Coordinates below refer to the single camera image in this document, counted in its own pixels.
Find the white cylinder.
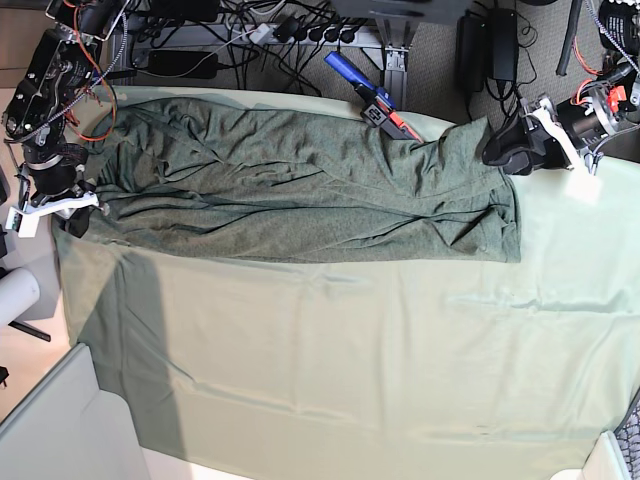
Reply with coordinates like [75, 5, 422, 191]
[0, 268, 40, 327]

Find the black power adapter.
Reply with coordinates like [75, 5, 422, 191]
[454, 15, 487, 94]
[487, 8, 519, 82]

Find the light green table cloth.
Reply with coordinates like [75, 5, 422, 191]
[56, 158, 639, 479]

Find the green T-shirt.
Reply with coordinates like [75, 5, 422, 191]
[86, 97, 521, 263]

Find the black power adapter right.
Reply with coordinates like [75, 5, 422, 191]
[487, 8, 519, 82]

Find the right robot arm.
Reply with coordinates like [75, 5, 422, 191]
[2, 1, 127, 238]

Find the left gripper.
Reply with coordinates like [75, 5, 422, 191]
[481, 95, 600, 176]

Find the white power strip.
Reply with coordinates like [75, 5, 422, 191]
[210, 19, 382, 48]

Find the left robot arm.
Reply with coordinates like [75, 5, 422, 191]
[482, 1, 639, 175]

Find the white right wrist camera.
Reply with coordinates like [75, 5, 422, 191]
[5, 206, 41, 238]

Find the black power brick on floor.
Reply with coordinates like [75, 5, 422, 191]
[146, 50, 219, 80]

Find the black power adapter left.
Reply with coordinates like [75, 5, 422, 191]
[454, 15, 487, 94]

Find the blue orange clamp tool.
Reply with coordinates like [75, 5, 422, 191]
[324, 51, 424, 143]

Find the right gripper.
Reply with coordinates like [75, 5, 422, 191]
[18, 179, 108, 238]

